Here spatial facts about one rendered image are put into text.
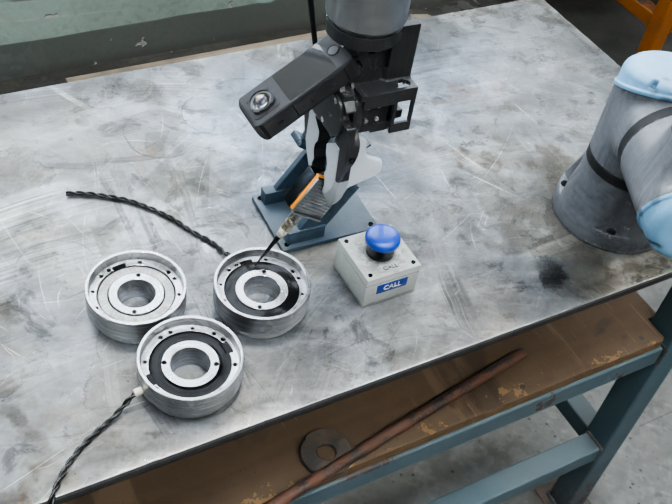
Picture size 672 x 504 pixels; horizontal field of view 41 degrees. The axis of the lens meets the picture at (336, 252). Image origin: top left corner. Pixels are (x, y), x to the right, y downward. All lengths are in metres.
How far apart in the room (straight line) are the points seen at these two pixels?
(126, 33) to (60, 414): 1.90
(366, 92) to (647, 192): 0.33
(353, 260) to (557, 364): 0.47
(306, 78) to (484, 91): 0.58
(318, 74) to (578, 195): 0.45
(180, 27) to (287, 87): 1.93
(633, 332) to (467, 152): 0.41
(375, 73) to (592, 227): 0.41
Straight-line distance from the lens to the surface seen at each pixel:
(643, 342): 1.46
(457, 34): 1.50
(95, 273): 0.99
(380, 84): 0.88
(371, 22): 0.81
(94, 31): 2.68
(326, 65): 0.85
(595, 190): 1.16
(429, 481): 1.86
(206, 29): 2.80
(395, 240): 1.00
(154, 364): 0.92
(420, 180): 1.20
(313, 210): 0.96
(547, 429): 2.00
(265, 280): 1.00
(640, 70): 1.09
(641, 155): 1.04
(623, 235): 1.18
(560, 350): 1.39
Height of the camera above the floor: 1.57
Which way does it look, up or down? 45 degrees down
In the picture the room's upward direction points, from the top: 10 degrees clockwise
